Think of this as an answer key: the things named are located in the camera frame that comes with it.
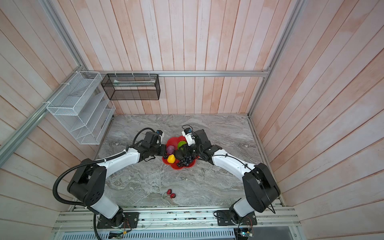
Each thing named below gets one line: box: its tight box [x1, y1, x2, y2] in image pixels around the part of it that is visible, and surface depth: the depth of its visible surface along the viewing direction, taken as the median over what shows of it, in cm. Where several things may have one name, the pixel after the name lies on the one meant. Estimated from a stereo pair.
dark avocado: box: [174, 150, 184, 161], surface depth 94 cm
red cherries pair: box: [163, 189, 176, 199], surface depth 83 cm
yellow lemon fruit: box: [167, 154, 176, 164], surface depth 92 cm
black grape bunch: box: [177, 155, 196, 167], surface depth 90 cm
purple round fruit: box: [167, 145, 175, 155], surface depth 97 cm
